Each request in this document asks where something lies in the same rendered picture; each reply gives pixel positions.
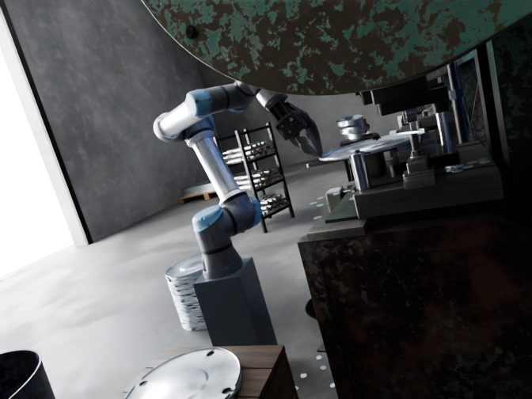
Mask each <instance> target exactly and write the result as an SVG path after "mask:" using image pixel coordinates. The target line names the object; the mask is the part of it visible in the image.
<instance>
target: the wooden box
mask: <svg viewBox="0 0 532 399"><path fill-rule="evenodd" d="M200 348H209V349H212V351H214V350H217V348H221V349H225V350H227V351H229V352H232V353H233V354H234V355H235V356H236V357H237V359H238V361H239V363H240V367H241V374H242V380H241V387H240V389H239V391H238V393H237V395H234V397H235V398H234V399H299V398H298V393H297V390H296V387H295V382H294V379H293V376H292V373H291V369H290V365H289V363H288V359H287V354H286V352H285V351H286V350H285V347H284V345H257V346H222V347H189V348H163V349H162V350H161V351H160V352H159V353H158V354H157V355H156V357H155V358H154V359H153V360H152V361H151V362H150V363H149V364H148V365H147V366H146V368H145V369H143V370H142V372H141V373H140V374H139V375H138V376H137V377H136V378H135V379H134V380H133V381H132V382H131V383H130V384H129V385H128V387H127V388H126V389H125V390H124V391H123V392H122V393H121V394H120V395H119V396H118V397H117V398H116V399H124V398H125V397H126V396H127V394H128V392H129V391H130V390H131V388H132V387H133V386H137V385H138V384H139V383H140V381H142V379H141V378H142V377H143V376H144V375H145V374H146V373H148V372H149V371H151V370H152V369H154V368H155V367H156V366H158V365H159V364H161V363H163V362H165V361H166V360H168V359H171V358H173V357H174V356H176V355H179V354H182V353H185V352H189V351H192V350H196V349H200Z"/></svg>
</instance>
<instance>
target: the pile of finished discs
mask: <svg viewBox="0 0 532 399"><path fill-rule="evenodd" d="M141 379H142V381H140V383H139V384H138V385H137V386H133V387H132V388H131V390H130V391H129V392H128V394H127V396H126V397H125V398H124V399H234V398H235V397H234V395H237V394H238V391H239V389H240V387H241V380H242V374H241V367H240V363H239V361H238V358H237V357H236V356H235V355H234V354H233V353H232V352H230V351H227V350H225V349H221V348H217V350H214V351H212V349H209V348H200V349H196V350H192V351H187V352H185V353H182V354H179V355H176V356H174V357H173V358H171V359H168V360H166V361H165V362H163V363H161V364H159V365H158V366H156V367H155V368H154V369H152V370H150V371H149V372H148V373H146V374H145V375H144V376H143V377H142V378H141Z"/></svg>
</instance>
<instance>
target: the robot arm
mask: <svg viewBox="0 0 532 399"><path fill-rule="evenodd" d="M254 97H256V98H257V99H258V101H259V102H260V103H261V104H262V105H263V106H264V107H265V108H266V109H267V110H268V111H269V112H270V113H271V114H272V115H273V116H274V117H275V119H276V120H277V122H278V123H277V124H276V125H275V129H276V130H277V131H278V132H279V133H280V131H281V132H282V133H283V135H284V136H285V137H283V135H282V134H281V133H280V134H281V136H282V137H283V139H284V140H285V141H287V140H288V139H289V140H290V142H291V143H292V144H293V145H295V146H297V147H299V148H300V149H301V150H302V152H304V153H306V154H310V155H312V156H314V157H316V158H319V156H321V157H322V156H323V149H322V145H321V139H320V135H319V131H318V129H317V125H316V124H315V122H314V121H313V120H312V119H311V118H310V116H309V115H308V113H307V112H305V111H303V110H301V109H300V108H298V107H296V106H295V105H293V104H291V103H289V102H286V103H285V102H284V101H285V100H286V99H287V95H286V94H285V93H277V92H272V91H268V90H265V89H259V88H257V87H254V86H251V85H246V84H245V83H242V82H239V81H236V82H235V83H234V84H229V85H221V86H216V87H211V88H206V89H196V90H194V91H191V92H189V93H188V94H187V96H186V98H185V102H183V103H182V104H180V105H179V106H177V107H176V108H175V109H174V110H172V111H171V112H166V113H163V114H161V115H160V116H159V117H158V118H157V119H156V120H155V121H154V132H155V134H156V136H157V137H158V138H159V139H160V140H162V141H164V142H167V143H178V142H182V141H186V143H187V144H188V146H189V147H192V148H194V150H195V152H196V154H197V156H198V157H199V159H200V161H201V163H202V165H203V167H204V169H205V171H206V173H207V175H208V176H209V178H210V180H211V183H212V184H213V186H214V188H215V190H216V192H217V193H218V196H219V198H220V203H219V205H215V206H212V207H208V208H206V209H204V210H202V211H200V212H199V213H197V214H196V215H195V216H194V217H193V219H192V224H193V226H194V231H195V232H196V237H197V240H198V242H199V247H200V250H201V253H202V255H203V276H204V278H206V279H217V278H222V277H224V276H228V275H230V274H233V273H235V272H236V271H238V270H239V269H240V268H241V267H242V266H243V261H242V258H241V257H240V255H239V254H238V252H237V250H236V249H235V248H234V247H233V244H232V241H231V237H233V236H235V235H237V234H239V233H241V232H244V231H246V230H250V229H252V228H253V227H254V226H256V225H258V224H259V223H260V221H261V215H262V212H261V207H260V203H259V202H258V200H257V198H255V197H254V196H248V194H247V193H246V191H243V190H241V189H240V188H239V186H238V184H237V182H236V180H235V179H234V176H233V174H232V173H231V171H230V169H229V167H228V165H227V164H226V162H225V160H224V158H223V156H222V154H221V153H220V151H219V149H218V147H217V145H216V143H215V141H214V139H213V137H214V134H215V133H214V130H215V124H214V119H213V117H212V115H211V114H214V113H217V112H224V111H227V110H230V111H231V112H236V113H241V112H244V111H245V110H246V109H247V108H248V107H249V106H250V104H251V102H252V100H253V99H254ZM303 129H305V130H306V137H307V138H308V139H310V141H311V142H312V143H313V145H314V146H315V147H316V149H317V150H315V149H314V148H313V146H311V145H310V144H309V143H308V141H307V138H306V137H305V136H301V137H299V136H300V131H302V130H303Z"/></svg>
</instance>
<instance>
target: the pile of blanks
mask: <svg viewBox="0 0 532 399"><path fill-rule="evenodd" d="M202 273H203V271H200V272H197V273H195V274H192V275H187V276H184V277H180V278H174V277H173V278H169V277H166V279H167V282H168V285H169V289H170V291H171V294H172V296H173V301H174V303H175V306H176V308H177V312H178V314H179V317H180V322H181V324H182V326H183V328H184V329H186V330H188V331H193V330H194V331H199V330H204V329H206V328H207V326H206V324H205V321H204V319H203V314H202V311H201V309H200V304H199V302H198V299H197V297H196V293H195V290H194V287H193V283H194V282H195V281H196V280H197V279H198V278H199V277H200V276H201V275H202Z"/></svg>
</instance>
